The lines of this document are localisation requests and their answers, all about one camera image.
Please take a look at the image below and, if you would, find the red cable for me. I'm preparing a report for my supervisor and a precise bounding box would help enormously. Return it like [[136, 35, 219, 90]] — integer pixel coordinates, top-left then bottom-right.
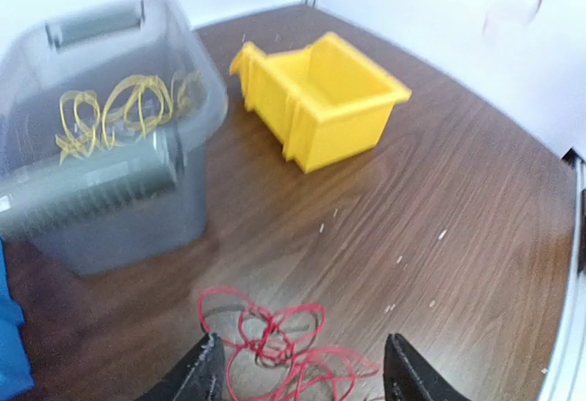
[[196, 286, 381, 401]]

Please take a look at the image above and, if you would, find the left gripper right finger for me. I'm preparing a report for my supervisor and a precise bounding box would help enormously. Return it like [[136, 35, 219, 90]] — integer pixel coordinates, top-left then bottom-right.
[[383, 333, 467, 401]]

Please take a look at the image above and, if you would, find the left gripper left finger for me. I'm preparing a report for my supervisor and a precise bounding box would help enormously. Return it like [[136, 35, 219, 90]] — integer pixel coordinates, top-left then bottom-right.
[[141, 333, 225, 401]]

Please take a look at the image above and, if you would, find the blue plastic bin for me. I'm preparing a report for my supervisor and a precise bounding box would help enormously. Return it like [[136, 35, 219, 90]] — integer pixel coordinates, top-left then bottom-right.
[[0, 247, 35, 400]]

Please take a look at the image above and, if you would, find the yellow cable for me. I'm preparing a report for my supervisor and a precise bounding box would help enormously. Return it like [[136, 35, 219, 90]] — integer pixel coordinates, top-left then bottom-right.
[[53, 70, 205, 167]]

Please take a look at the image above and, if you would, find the aluminium front rail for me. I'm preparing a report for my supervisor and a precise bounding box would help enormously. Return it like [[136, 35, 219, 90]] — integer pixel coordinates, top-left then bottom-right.
[[537, 150, 585, 400]]

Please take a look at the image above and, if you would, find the grey transparent plastic tub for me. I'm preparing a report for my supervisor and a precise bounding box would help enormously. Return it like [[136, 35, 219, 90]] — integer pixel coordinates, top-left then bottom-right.
[[1, 0, 228, 276]]

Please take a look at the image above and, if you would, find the yellow plastic bin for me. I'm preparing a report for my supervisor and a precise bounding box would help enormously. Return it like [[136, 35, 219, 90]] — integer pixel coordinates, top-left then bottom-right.
[[230, 32, 411, 173]]

